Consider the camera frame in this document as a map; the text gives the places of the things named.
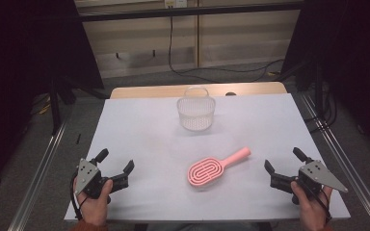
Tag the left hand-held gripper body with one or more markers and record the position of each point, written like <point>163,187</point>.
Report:
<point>88,179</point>

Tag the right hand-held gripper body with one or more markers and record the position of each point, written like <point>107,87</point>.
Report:
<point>314,176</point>

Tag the pink hairbrush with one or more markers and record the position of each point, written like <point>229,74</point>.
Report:
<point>210,168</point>

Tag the translucent white plastic basket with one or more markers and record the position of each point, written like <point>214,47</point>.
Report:
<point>196,112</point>

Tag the person's left hand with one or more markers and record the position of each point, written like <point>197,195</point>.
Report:
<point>94,207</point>

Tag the person's right hand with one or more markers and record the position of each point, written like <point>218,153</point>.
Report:
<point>311,211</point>

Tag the white table cover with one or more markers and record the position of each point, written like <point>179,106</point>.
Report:
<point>147,160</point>

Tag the small black stick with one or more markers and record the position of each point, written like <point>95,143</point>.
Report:
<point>78,139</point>

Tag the black metal stand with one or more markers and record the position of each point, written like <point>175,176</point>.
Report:
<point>318,89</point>
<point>55,106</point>

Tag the yellow tool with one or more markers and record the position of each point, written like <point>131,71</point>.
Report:
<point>45,109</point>

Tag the dark table grommet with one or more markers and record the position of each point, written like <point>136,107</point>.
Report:
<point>230,94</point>

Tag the black curtain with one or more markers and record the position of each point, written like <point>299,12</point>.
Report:
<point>19,64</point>
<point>353,57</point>

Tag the black horizontal bar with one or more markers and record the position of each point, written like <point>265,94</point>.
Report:
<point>189,12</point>

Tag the aluminium floor rail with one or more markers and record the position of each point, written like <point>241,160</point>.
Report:
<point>35,179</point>
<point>347,163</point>

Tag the white wall socket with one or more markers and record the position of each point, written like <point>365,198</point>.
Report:
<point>175,3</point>

